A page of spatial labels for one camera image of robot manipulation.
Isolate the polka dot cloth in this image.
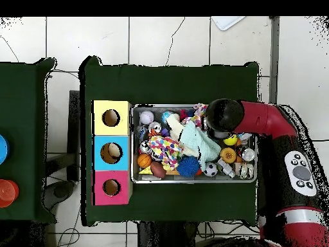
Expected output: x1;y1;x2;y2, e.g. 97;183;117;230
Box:
147;135;184;170
181;103;209;129

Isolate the shallow clear mesh bin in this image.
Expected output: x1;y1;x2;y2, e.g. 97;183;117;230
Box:
130;103;258;184

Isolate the wooden box with three holes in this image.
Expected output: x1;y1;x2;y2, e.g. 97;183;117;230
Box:
91;100;134;206

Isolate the cream knit cloth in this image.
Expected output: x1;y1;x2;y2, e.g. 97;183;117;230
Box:
166;113;200;158

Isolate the white baseball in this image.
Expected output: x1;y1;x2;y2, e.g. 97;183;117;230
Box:
139;110;155;125

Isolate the small orange basketball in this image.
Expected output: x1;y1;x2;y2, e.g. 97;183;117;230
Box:
136;153;152;169

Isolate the small brown football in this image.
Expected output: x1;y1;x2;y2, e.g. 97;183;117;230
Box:
150;161;167;179

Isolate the mint green knit cloth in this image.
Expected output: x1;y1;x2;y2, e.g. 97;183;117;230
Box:
179;120;222;172

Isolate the blue spiky ball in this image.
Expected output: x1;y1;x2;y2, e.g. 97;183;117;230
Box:
176;155;201;178

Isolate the small soccer ball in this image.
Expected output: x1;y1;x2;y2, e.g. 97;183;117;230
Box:
203;161;218;178

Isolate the yellow smiley ball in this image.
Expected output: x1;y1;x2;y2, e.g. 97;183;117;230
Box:
222;133;238;147

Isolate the white flat tray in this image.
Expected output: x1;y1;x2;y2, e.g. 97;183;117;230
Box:
210;16;246;32

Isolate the dark green side table cloth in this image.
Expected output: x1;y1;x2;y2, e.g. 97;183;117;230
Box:
0;57;58;224

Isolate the blue plastic cup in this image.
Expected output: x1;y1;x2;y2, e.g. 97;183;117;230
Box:
0;134;10;165

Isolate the red plastic cup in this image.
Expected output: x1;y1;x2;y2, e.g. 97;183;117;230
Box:
0;179;20;208

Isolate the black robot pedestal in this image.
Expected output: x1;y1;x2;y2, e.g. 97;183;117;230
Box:
137;221;199;247

